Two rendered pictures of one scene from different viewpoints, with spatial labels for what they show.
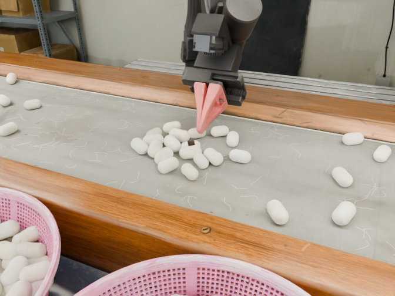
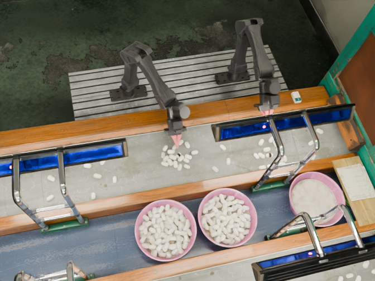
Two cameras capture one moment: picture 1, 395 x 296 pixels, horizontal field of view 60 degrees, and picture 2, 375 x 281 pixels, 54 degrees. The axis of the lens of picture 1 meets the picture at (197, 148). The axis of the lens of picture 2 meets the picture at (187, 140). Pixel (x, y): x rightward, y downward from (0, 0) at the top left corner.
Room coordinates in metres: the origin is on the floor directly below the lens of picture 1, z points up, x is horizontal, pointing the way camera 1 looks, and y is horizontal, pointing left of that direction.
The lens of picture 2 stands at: (-0.07, 0.53, 2.35)
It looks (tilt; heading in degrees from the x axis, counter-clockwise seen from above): 62 degrees down; 314
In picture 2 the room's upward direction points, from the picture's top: 12 degrees clockwise
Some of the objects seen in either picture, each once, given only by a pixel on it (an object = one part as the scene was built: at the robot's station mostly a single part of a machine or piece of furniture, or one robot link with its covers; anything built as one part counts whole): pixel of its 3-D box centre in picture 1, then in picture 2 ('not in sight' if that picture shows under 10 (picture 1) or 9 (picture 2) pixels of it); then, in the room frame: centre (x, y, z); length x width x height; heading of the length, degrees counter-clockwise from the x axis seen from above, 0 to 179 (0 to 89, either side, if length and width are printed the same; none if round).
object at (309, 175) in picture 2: not in sight; (313, 200); (-0.07, -0.40, 0.72); 0.27 x 0.27 x 0.10
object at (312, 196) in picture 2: not in sight; (312, 202); (-0.07, -0.40, 0.71); 0.22 x 0.22 x 0.06
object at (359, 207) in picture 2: not in sight; (359, 189); (-0.15, -0.60, 0.77); 0.33 x 0.15 x 0.01; 157
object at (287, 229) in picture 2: not in sight; (309, 242); (-0.19, -0.16, 0.90); 0.20 x 0.19 x 0.45; 67
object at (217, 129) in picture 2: not in sight; (285, 119); (0.25, -0.35, 1.08); 0.62 x 0.08 x 0.07; 67
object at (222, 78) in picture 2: not in sight; (233, 73); (0.73, -0.56, 0.71); 0.20 x 0.07 x 0.08; 69
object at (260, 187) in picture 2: not in sight; (277, 154); (0.18, -0.32, 0.90); 0.20 x 0.19 x 0.45; 67
